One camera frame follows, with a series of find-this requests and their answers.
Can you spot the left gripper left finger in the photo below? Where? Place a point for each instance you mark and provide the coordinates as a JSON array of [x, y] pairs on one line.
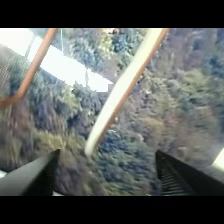
[[31, 180]]

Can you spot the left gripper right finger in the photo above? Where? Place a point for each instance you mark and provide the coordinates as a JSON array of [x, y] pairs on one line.
[[181, 180]]

